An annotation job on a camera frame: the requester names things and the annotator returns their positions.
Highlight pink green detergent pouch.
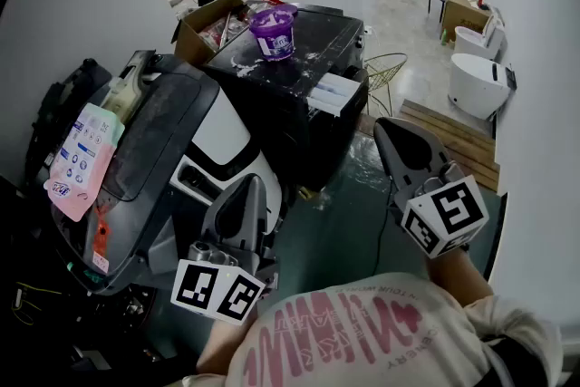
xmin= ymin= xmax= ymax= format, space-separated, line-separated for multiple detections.
xmin=43 ymin=102 xmax=126 ymax=223

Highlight red hang tag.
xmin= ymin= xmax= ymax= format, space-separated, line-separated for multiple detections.
xmin=92 ymin=203 xmax=113 ymax=274

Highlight white toilet with open lid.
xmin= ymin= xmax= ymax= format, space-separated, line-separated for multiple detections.
xmin=453 ymin=8 xmax=507 ymax=61

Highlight gold wire chair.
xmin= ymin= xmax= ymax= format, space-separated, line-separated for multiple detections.
xmin=363 ymin=53 xmax=409 ymax=117

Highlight black bulky appliance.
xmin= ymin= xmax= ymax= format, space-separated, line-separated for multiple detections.
xmin=24 ymin=57 xmax=113 ymax=191

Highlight white round toilet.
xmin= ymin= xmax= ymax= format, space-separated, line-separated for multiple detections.
xmin=447 ymin=53 xmax=518 ymax=120

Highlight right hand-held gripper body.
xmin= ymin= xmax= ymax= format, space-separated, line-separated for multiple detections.
xmin=391 ymin=160 xmax=490 ymax=260

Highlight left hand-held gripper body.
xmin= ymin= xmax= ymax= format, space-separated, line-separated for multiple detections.
xmin=169 ymin=239 xmax=278 ymax=326

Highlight person's white printed shirt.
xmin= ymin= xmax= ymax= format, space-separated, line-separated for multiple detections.
xmin=180 ymin=271 xmax=566 ymax=387

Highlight wooden slat pallet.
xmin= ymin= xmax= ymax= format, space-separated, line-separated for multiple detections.
xmin=398 ymin=98 xmax=501 ymax=192

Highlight person's left forearm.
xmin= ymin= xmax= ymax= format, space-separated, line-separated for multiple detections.
xmin=195 ymin=314 xmax=257 ymax=377

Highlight closed cardboard box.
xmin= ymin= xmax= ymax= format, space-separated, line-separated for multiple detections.
xmin=441 ymin=0 xmax=493 ymax=43

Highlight white detergent drawer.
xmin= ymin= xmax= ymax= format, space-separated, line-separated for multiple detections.
xmin=307 ymin=71 xmax=369 ymax=118

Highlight purple detergent powder tub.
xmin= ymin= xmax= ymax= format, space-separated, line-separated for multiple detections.
xmin=247 ymin=3 xmax=299 ymax=63

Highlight open cardboard box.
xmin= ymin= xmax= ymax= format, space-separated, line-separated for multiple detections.
xmin=170 ymin=0 xmax=255 ymax=67

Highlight black shoulder strap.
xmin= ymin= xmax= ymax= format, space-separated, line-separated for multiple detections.
xmin=479 ymin=333 xmax=549 ymax=387

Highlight person's right forearm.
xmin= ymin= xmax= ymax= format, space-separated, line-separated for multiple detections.
xmin=425 ymin=245 xmax=495 ymax=309

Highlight black front-load washing machine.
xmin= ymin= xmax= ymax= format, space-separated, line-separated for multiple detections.
xmin=201 ymin=3 xmax=371 ymax=192

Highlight grey white top-load washing machine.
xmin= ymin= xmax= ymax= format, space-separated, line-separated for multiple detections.
xmin=49 ymin=49 xmax=285 ymax=296

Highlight metal rod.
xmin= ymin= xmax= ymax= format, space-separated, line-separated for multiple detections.
xmin=218 ymin=11 xmax=233 ymax=50

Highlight black cable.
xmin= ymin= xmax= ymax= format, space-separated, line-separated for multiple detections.
xmin=371 ymin=177 xmax=395 ymax=277

